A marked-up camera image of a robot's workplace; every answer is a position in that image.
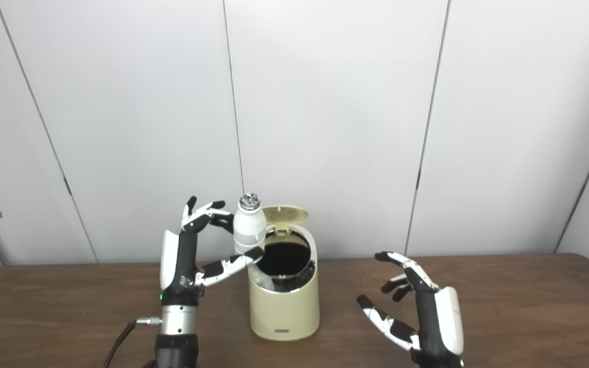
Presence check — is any cream-colored round bin lid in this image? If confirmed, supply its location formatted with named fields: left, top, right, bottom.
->
left=261, top=205, right=309, bottom=236

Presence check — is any white and black right hand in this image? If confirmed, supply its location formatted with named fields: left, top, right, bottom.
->
left=357, top=251, right=465, bottom=366

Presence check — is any cream-colored bin body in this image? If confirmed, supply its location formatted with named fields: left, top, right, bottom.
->
left=247, top=224, right=321, bottom=341

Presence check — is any white and black left hand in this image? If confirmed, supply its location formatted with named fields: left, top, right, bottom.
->
left=160, top=196, right=265, bottom=307

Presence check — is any small white plastic bottle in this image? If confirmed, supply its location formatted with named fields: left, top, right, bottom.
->
left=233, top=193, right=267, bottom=255

